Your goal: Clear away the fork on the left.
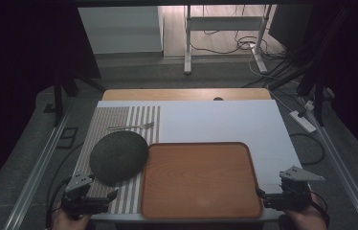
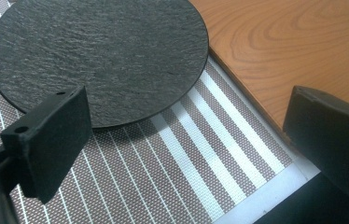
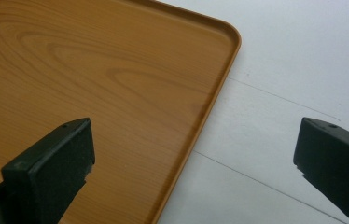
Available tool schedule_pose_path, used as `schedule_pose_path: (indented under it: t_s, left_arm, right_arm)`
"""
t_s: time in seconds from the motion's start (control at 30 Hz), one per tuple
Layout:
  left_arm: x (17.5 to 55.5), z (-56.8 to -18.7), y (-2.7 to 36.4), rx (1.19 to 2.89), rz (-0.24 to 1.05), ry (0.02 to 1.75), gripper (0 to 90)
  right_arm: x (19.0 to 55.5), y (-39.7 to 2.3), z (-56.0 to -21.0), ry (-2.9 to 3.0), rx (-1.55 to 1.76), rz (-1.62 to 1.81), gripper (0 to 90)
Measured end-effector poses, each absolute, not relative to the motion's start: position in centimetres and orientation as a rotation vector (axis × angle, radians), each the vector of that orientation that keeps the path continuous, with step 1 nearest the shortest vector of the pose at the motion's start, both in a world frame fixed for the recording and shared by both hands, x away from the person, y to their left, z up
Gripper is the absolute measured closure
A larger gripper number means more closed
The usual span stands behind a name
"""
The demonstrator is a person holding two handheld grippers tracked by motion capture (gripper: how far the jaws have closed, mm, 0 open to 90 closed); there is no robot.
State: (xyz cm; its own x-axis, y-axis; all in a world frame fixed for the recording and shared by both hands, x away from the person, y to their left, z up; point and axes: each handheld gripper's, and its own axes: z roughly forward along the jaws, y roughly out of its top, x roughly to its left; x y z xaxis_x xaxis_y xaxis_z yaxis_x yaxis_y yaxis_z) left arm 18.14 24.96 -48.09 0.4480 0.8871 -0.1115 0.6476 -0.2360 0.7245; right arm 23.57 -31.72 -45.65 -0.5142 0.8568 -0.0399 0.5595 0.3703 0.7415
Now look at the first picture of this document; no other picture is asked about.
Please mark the person's left hand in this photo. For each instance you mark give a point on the person's left hand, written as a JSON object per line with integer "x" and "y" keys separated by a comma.
{"x": 68, "y": 223}

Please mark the white desk frame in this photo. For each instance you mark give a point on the white desk frame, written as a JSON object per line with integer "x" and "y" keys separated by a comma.
{"x": 225, "y": 24}

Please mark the silver fork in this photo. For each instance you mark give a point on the silver fork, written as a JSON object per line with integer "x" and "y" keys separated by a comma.
{"x": 135, "y": 126}

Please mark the person's right hand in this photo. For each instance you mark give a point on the person's right hand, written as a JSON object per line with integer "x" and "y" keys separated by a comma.
{"x": 308, "y": 218}

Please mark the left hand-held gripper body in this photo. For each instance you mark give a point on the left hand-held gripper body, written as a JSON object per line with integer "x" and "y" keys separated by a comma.
{"x": 77, "y": 195}

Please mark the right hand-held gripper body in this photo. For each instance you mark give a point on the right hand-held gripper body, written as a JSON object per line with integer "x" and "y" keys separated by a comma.
{"x": 292, "y": 191}

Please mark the dark round plate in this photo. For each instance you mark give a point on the dark round plate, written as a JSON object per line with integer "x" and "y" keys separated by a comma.
{"x": 119, "y": 157}

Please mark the striped woven placemat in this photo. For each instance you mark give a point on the striped woven placemat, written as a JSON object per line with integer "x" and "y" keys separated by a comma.
{"x": 126, "y": 118}

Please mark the brown wooden tray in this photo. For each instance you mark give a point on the brown wooden tray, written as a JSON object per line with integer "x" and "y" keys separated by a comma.
{"x": 201, "y": 180}

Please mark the light wooden table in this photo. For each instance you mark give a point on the light wooden table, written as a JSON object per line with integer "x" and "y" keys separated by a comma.
{"x": 180, "y": 94}

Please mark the white board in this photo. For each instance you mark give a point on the white board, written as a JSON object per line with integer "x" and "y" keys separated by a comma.
{"x": 225, "y": 121}

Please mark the white cabinet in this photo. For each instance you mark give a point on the white cabinet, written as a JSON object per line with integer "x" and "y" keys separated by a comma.
{"x": 121, "y": 30}

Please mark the metal rail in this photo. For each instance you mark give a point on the metal rail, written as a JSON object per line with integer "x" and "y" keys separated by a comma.
{"x": 36, "y": 169}
{"x": 343, "y": 163}

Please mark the black metal stand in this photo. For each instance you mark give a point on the black metal stand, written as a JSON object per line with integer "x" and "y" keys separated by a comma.
{"x": 63, "y": 86}
{"x": 317, "y": 80}

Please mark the white power strip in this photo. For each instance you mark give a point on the white power strip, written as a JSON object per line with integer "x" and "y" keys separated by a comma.
{"x": 302, "y": 121}

